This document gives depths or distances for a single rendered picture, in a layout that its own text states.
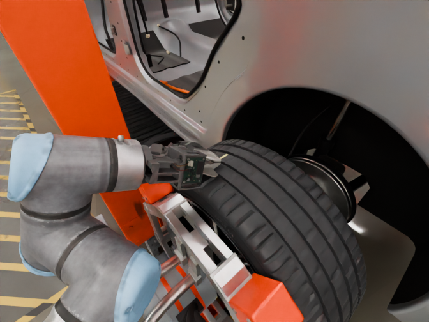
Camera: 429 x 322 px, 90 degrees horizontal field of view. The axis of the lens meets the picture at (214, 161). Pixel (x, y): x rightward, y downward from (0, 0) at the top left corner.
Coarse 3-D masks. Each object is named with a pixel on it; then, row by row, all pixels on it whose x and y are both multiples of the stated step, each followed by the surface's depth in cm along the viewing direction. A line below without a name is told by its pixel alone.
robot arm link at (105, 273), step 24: (96, 240) 31; (120, 240) 32; (72, 264) 29; (96, 264) 28; (120, 264) 28; (144, 264) 29; (72, 288) 27; (96, 288) 27; (120, 288) 27; (144, 288) 28; (72, 312) 25; (96, 312) 26; (120, 312) 26
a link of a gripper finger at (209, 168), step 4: (208, 164) 51; (212, 164) 52; (216, 164) 53; (204, 168) 50; (208, 168) 51; (212, 168) 52; (204, 172) 48; (208, 172) 48; (212, 172) 49; (212, 176) 47
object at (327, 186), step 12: (300, 168) 82; (312, 168) 77; (324, 168) 75; (324, 180) 75; (336, 180) 74; (336, 192) 74; (348, 192) 73; (336, 204) 76; (348, 204) 73; (348, 216) 75
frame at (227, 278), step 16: (176, 192) 56; (144, 208) 71; (160, 208) 50; (176, 208) 50; (192, 208) 50; (176, 224) 47; (192, 224) 50; (160, 240) 82; (192, 240) 45; (208, 240) 47; (192, 256) 46; (208, 256) 42; (224, 256) 42; (208, 272) 41; (224, 272) 40; (240, 272) 40; (224, 288) 39; (240, 288) 40; (208, 320) 77; (224, 320) 75
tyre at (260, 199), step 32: (224, 160) 55; (256, 160) 53; (288, 160) 53; (192, 192) 52; (224, 192) 46; (256, 192) 46; (288, 192) 47; (320, 192) 49; (224, 224) 46; (256, 224) 42; (288, 224) 43; (320, 224) 45; (256, 256) 41; (288, 256) 40; (320, 256) 43; (352, 256) 47; (288, 288) 39; (320, 288) 41; (352, 288) 47; (320, 320) 40
